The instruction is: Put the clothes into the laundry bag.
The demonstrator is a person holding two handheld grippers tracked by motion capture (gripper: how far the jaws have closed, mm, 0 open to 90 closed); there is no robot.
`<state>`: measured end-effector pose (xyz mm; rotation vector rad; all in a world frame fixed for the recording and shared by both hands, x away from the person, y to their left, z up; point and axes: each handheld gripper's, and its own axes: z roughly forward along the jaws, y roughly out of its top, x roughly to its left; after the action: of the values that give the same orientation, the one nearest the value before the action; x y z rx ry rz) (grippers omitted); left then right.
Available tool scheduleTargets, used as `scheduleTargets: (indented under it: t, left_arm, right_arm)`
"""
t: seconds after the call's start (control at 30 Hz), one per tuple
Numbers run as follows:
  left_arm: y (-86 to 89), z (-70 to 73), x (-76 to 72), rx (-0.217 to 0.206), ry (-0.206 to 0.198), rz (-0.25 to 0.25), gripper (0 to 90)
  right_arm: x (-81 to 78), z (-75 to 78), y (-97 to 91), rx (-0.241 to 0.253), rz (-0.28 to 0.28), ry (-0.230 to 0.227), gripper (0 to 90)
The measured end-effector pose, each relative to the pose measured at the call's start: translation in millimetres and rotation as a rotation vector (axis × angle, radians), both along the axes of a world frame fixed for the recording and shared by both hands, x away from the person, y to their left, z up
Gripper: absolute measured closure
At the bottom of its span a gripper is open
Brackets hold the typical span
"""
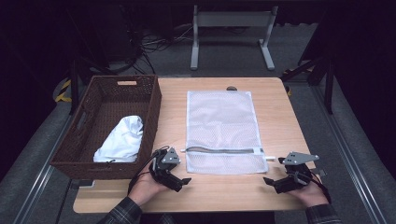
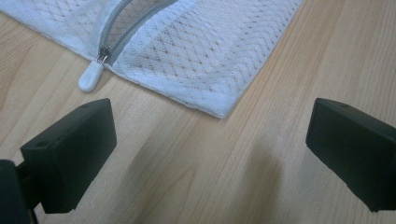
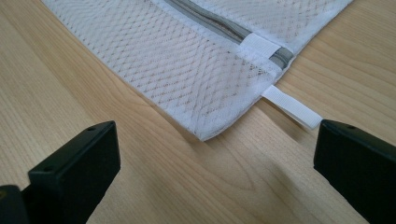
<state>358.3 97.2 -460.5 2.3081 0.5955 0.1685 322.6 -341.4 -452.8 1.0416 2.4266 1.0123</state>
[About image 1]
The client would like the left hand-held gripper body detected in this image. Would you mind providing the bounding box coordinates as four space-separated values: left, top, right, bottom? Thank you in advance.
148 147 185 192

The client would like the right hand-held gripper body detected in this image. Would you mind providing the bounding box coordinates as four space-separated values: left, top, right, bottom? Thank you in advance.
274 151 320 194

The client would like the white cloth garment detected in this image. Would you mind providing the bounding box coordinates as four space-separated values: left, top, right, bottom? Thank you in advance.
92 115 145 163

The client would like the white mesh laundry bag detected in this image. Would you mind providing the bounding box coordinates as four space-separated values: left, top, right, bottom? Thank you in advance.
180 90 276 175

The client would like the brown wicker basket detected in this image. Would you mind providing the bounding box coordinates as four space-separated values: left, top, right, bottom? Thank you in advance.
49 74 163 181

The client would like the person's left hand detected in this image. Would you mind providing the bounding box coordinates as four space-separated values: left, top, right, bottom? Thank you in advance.
127 167 172 207

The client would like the person's right hand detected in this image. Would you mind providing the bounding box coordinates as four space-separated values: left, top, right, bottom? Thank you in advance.
288 180 330 209

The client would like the black metal stand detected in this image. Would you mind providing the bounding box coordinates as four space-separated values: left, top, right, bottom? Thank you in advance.
66 54 117 116
280 55 336 116

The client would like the yellow black hazard tape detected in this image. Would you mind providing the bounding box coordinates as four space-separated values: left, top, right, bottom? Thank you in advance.
54 78 74 104

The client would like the left hand-held gripper black cable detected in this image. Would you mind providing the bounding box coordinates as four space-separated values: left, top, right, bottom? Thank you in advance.
127 145 171 195

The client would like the hand-held gripper black cable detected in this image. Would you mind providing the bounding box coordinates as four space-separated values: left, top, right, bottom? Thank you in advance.
127 145 171 195
311 174 332 204

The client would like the right hand-held gripper black cable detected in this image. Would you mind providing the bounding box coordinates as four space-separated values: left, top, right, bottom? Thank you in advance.
311 174 332 204

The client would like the grey metal floor rail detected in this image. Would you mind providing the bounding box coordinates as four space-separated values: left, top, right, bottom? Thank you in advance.
11 114 75 224
311 83 389 224

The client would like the bundle of black cables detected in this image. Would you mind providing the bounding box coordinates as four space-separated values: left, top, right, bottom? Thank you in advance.
122 6 194 76

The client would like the grey metal stand frame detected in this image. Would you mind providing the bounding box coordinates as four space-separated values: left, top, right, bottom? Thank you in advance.
190 4 279 72

